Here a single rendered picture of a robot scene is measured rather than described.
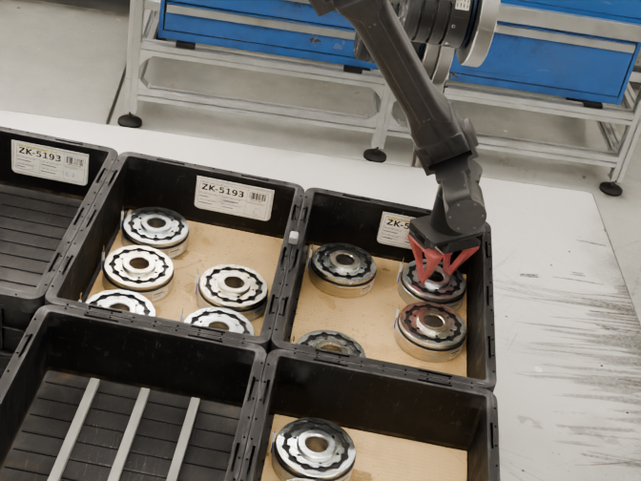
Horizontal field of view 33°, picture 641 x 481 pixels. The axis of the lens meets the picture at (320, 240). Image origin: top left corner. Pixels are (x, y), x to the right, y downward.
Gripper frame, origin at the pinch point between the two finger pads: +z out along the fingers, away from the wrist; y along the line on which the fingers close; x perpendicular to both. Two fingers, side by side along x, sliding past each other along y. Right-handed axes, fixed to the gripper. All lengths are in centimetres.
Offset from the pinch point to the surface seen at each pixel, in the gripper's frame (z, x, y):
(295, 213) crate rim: -6.1, 14.0, -18.3
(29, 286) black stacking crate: 4, 22, -57
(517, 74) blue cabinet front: 48, 129, 140
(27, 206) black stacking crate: 4, 42, -51
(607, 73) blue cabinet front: 43, 114, 164
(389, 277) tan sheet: 4.0, 5.8, -3.8
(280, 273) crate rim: -5.9, 1.6, -27.8
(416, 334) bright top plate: 1.0, -10.3, -10.7
